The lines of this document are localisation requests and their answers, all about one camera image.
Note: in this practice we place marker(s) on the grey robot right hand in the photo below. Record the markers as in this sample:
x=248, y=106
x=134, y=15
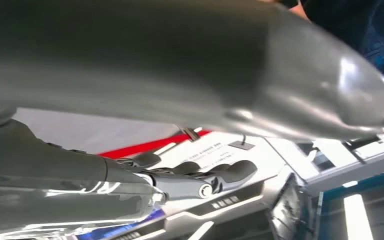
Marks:
x=62, y=165

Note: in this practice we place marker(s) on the person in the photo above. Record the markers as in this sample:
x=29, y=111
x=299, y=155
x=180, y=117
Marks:
x=344, y=20

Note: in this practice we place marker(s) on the red barrier belt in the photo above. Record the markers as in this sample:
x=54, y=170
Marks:
x=139, y=147

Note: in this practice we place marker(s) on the white printed console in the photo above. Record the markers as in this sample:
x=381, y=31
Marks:
x=245, y=155

